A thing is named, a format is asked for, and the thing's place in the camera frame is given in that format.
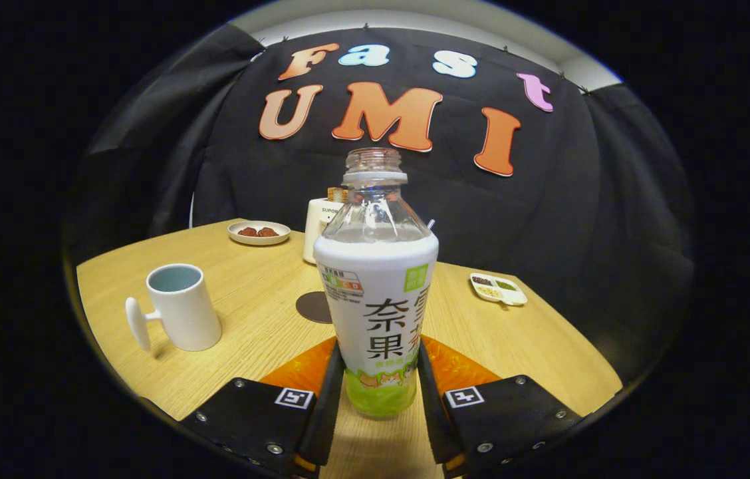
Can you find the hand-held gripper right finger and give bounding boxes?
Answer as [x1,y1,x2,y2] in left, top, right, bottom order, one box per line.
[417,335,583,478]

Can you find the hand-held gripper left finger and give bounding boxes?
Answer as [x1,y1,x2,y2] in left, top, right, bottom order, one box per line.
[179,336,346,478]

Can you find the dark brown round coaster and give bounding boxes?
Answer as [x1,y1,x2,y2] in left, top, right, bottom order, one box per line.
[295,291,334,325]

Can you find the white green label juice bottle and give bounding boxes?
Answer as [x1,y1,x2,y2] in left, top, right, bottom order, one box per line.
[312,148,440,419]

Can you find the white cup with blue inside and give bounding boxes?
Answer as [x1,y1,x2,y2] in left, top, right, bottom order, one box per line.
[125,263,223,353]

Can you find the wooden table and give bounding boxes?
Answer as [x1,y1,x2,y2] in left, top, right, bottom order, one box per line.
[76,218,624,479]

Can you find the white divided condiment dish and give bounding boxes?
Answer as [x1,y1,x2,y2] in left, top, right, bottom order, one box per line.
[469,272,528,307]

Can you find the white toaster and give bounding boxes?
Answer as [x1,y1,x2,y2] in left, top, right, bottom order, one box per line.
[303,198,342,265]

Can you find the white round plate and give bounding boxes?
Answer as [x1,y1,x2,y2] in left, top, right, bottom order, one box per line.
[227,220,291,246]

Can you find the black backdrop cloth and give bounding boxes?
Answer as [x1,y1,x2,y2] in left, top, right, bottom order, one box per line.
[62,23,695,387]

